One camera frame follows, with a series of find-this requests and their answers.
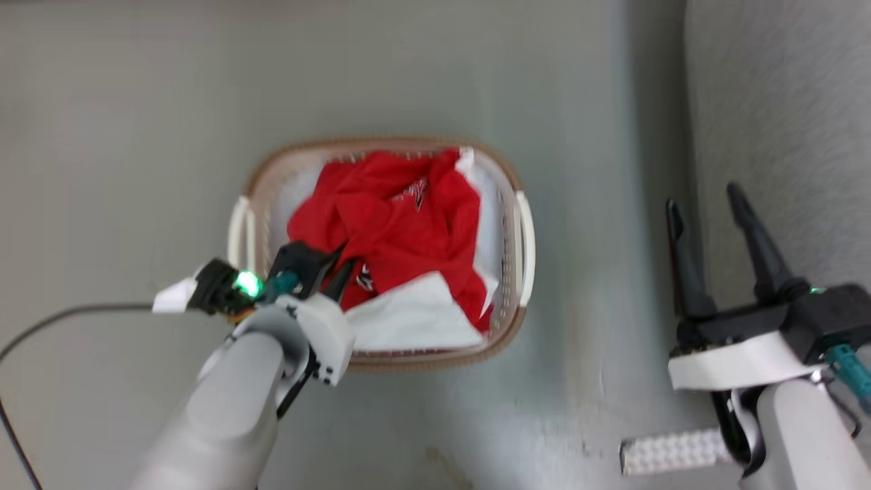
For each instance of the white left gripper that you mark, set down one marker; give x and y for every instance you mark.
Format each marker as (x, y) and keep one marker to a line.
(320, 330)

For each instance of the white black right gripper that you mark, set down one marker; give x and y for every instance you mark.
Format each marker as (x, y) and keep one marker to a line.
(738, 357)

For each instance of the red printed shirt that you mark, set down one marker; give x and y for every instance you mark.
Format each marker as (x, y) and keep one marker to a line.
(401, 231)

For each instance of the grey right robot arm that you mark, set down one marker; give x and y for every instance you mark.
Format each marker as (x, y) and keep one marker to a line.
(806, 442)

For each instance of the white laundry basket brown rim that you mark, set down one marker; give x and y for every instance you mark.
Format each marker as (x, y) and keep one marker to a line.
(507, 204)

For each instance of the white garment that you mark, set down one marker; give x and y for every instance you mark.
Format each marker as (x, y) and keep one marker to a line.
(415, 320)

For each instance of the grey fabric sofa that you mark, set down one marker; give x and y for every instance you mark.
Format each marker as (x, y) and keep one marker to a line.
(782, 136)

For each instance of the white studded plate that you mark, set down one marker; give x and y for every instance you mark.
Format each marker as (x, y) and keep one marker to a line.
(674, 452)

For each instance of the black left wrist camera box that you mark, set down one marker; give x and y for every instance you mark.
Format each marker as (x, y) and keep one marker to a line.
(218, 289)

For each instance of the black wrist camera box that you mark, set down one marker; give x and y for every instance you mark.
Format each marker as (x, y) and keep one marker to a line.
(218, 289)
(833, 316)

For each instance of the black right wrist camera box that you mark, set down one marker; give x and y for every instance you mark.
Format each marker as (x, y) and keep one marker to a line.
(833, 316)

